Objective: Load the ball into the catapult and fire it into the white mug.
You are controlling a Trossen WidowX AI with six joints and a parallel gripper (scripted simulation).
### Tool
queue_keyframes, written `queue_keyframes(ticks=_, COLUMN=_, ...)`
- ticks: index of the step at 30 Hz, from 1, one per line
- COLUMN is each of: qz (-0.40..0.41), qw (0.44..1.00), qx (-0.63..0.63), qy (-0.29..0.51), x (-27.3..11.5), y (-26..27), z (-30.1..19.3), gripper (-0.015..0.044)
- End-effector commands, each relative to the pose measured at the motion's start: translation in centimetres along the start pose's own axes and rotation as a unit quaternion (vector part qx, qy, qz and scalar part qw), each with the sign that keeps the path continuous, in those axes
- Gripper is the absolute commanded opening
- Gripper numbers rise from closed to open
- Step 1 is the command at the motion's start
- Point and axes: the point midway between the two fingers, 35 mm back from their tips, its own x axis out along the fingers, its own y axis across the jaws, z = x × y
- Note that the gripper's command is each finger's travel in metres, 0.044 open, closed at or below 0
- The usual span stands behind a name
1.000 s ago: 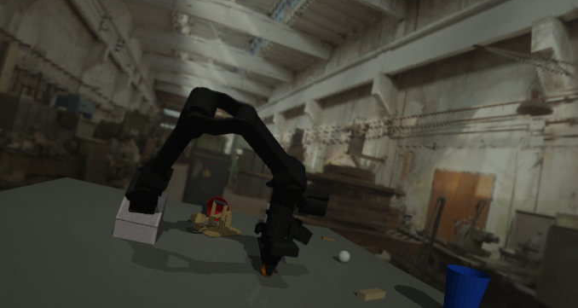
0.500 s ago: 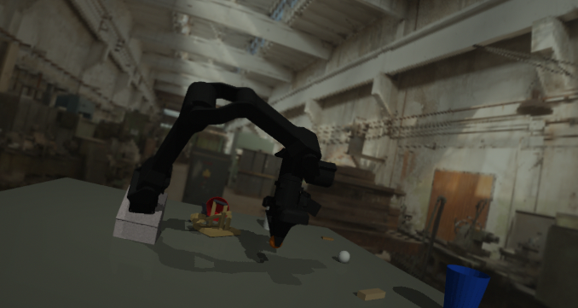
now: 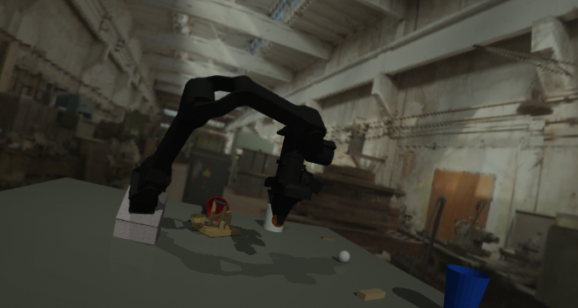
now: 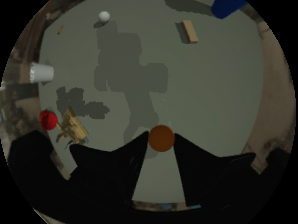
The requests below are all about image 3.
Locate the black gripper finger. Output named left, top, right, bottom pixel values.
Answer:
left=275, top=194, right=303, bottom=225
left=267, top=189, right=280, bottom=216

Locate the brown ball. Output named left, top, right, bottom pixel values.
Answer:
left=272, top=214, right=285, bottom=227

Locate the tan rectangular block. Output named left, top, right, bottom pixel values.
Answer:
left=356, top=288, right=386, bottom=300

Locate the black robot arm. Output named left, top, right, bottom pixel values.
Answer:
left=128, top=75, right=337, bottom=214

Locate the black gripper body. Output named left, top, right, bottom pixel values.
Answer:
left=264, top=155, right=312, bottom=200

